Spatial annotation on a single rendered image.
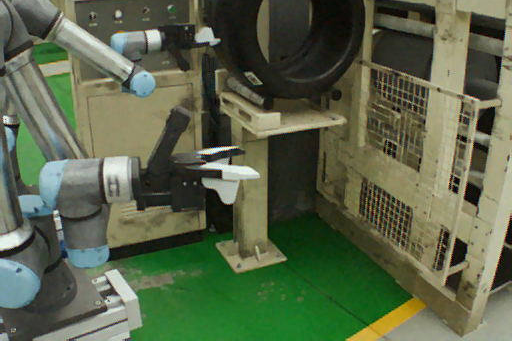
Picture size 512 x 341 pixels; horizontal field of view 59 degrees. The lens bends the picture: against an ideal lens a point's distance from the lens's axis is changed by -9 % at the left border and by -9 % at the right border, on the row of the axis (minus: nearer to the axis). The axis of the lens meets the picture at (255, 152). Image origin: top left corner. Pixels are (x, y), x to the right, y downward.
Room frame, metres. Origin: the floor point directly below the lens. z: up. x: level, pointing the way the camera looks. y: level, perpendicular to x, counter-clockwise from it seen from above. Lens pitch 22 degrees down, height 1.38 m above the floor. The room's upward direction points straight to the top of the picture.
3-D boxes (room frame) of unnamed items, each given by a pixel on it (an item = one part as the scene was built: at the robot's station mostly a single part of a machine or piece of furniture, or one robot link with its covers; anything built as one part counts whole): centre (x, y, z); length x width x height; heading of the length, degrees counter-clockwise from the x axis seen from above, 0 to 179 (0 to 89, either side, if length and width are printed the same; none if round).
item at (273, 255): (2.06, 0.03, 0.02); 0.27 x 0.27 x 0.04; 25
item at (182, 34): (1.60, 0.26, 1.14); 0.12 x 0.08 x 0.09; 115
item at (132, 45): (1.53, 0.40, 1.13); 0.11 x 0.08 x 0.09; 115
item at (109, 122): (2.22, 0.58, 0.63); 0.56 x 0.41 x 1.27; 115
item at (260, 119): (1.78, 0.03, 0.84); 0.36 x 0.09 x 0.06; 25
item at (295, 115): (1.84, -0.10, 0.80); 0.37 x 0.36 x 0.02; 115
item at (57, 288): (0.81, 0.47, 0.77); 0.15 x 0.15 x 0.10
